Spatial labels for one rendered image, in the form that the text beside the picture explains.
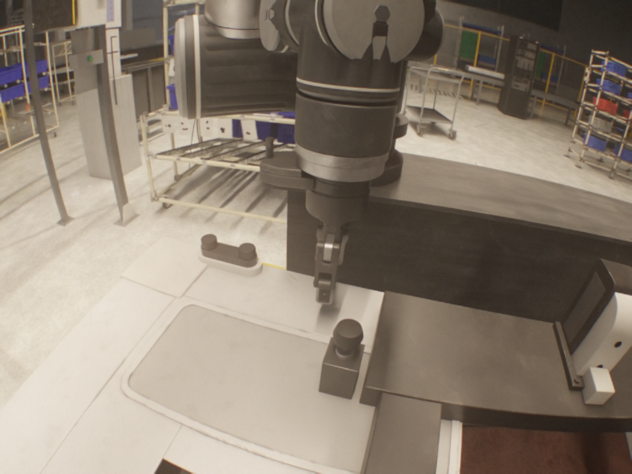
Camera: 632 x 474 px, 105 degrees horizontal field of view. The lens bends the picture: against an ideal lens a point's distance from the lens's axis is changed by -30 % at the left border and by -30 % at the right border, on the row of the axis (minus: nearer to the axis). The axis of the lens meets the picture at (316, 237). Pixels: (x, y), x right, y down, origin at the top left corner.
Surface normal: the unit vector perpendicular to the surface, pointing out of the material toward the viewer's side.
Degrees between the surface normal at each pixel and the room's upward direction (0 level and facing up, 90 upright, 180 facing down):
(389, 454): 0
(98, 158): 90
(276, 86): 109
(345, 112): 90
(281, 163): 0
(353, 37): 94
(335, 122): 90
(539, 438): 0
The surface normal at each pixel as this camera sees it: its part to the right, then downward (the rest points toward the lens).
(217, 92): 0.31, 0.81
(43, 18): -0.28, 0.52
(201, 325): 0.06, -0.83
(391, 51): 0.39, 0.60
